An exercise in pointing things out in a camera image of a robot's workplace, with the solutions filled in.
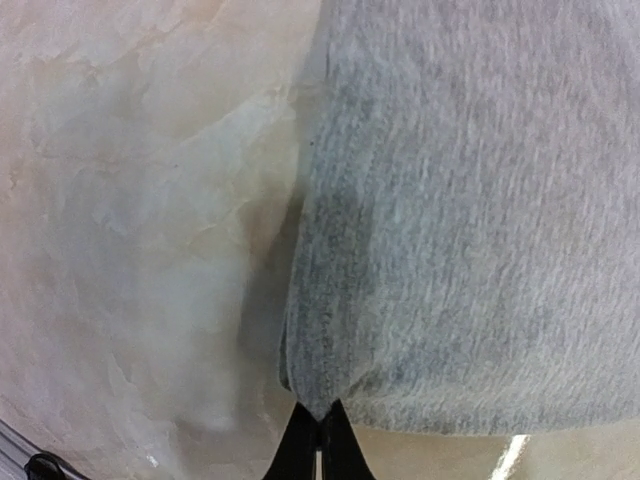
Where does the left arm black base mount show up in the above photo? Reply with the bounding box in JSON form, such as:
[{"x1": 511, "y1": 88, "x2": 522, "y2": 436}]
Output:
[{"x1": 23, "y1": 452, "x2": 67, "y2": 480}]

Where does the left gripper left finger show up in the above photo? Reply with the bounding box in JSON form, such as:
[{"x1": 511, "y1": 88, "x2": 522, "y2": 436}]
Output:
[{"x1": 264, "y1": 403, "x2": 320, "y2": 480}]

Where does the grey tank top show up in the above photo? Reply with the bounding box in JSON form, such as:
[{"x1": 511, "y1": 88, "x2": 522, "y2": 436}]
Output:
[{"x1": 280, "y1": 1, "x2": 639, "y2": 435}]

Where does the aluminium front rail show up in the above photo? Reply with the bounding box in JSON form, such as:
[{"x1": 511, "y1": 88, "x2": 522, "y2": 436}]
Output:
[{"x1": 0, "y1": 421, "x2": 38, "y2": 480}]

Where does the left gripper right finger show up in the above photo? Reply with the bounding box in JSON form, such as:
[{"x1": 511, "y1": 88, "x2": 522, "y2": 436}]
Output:
[{"x1": 320, "y1": 400, "x2": 375, "y2": 480}]

